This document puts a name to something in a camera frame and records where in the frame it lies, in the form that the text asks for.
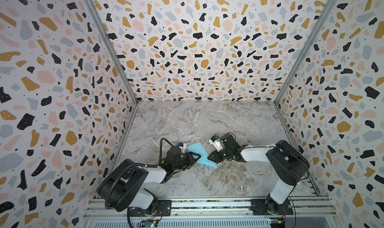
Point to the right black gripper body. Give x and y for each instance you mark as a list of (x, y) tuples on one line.
[(219, 155)]

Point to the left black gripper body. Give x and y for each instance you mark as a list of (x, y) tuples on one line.
[(181, 164)]

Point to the light blue paper sheet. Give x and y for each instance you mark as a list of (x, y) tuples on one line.
[(198, 148)]

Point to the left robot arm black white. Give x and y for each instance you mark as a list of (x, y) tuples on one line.
[(123, 188)]

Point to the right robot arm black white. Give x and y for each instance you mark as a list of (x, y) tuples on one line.
[(287, 162)]

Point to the left green circuit board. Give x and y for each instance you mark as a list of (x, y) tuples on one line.
[(148, 223)]

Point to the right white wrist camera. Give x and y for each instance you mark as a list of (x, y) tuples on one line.
[(216, 142)]

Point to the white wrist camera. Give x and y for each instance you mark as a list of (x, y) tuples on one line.
[(216, 142), (183, 147)]

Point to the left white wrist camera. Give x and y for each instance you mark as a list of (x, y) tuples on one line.
[(183, 147)]

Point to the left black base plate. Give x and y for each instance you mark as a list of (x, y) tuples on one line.
[(158, 208)]

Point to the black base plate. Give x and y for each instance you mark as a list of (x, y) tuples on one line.
[(158, 208), (265, 207)]

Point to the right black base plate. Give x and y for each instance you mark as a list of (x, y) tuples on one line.
[(265, 207)]

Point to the right circuit board with wires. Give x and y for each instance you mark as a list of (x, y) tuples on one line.
[(277, 222)]

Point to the aluminium front rail frame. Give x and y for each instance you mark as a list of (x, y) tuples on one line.
[(218, 212)]

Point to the right aluminium corner post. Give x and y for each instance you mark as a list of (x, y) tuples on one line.
[(309, 43)]

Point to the aluminium corner post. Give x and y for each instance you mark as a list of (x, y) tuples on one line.
[(309, 43), (105, 39)]

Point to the left aluminium corner post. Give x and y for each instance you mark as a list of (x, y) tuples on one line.
[(105, 39)]

